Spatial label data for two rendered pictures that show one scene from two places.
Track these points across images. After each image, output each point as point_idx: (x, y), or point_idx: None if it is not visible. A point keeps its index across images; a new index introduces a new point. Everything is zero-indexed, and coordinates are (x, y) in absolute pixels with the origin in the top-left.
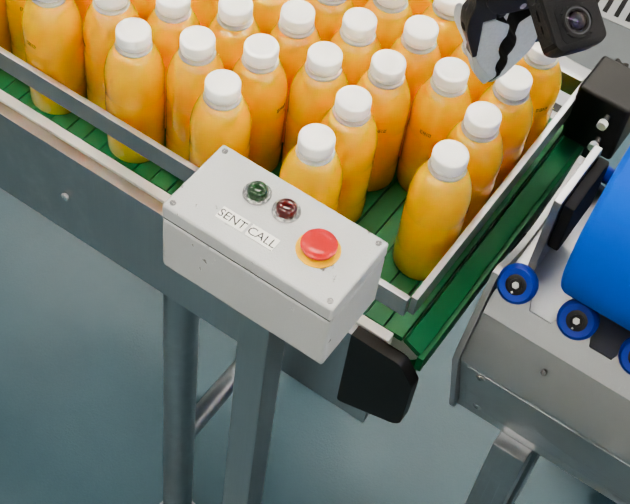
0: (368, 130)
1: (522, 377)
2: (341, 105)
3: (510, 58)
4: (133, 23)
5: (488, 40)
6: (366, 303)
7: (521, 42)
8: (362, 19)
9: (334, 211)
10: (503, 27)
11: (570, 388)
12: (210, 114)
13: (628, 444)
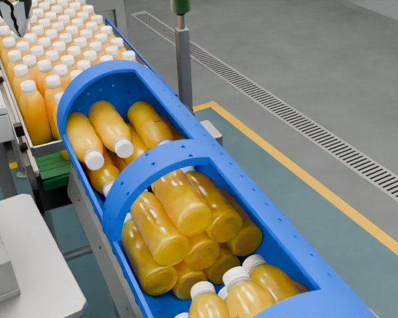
0: (55, 91)
1: (76, 202)
2: (45, 78)
3: (18, 24)
4: (16, 51)
5: (4, 11)
6: (4, 135)
7: (19, 16)
8: (83, 62)
9: (1, 96)
10: (7, 6)
11: (83, 207)
12: (14, 77)
13: (90, 235)
